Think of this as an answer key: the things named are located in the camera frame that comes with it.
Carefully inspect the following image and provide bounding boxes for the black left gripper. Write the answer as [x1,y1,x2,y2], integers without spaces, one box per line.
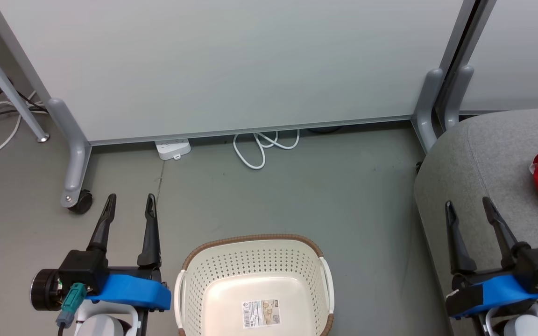
[29,193,163,312]

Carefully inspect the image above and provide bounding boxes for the cream perforated laundry basket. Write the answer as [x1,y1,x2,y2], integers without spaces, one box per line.
[174,234,335,336]

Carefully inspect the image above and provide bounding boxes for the black caster wheel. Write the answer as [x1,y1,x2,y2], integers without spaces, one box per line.
[67,189,94,215]

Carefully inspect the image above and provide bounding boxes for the grey fabric sofa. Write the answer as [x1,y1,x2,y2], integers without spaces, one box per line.
[414,108,538,336]

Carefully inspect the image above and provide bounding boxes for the white power strip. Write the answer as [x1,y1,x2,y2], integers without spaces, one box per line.
[155,138,192,161]

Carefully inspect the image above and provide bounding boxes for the paper label sticker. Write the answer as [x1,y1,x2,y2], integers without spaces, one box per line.
[242,299,282,329]

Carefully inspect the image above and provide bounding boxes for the grey metal table leg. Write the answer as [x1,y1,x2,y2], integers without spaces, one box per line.
[0,23,50,143]

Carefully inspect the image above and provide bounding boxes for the wide white partition panel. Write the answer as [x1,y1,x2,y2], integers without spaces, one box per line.
[0,0,482,209]

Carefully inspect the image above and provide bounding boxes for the teal left cable connector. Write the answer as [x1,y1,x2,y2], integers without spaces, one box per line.
[56,282,88,328]

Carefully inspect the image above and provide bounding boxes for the long white floor cable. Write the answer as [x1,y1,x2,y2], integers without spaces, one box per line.
[0,91,42,161]

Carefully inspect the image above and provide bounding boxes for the coiled white cable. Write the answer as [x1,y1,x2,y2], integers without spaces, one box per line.
[233,129,301,170]

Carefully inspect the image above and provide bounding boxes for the grey partition frame post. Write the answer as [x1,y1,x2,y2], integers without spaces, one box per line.
[439,0,538,131]

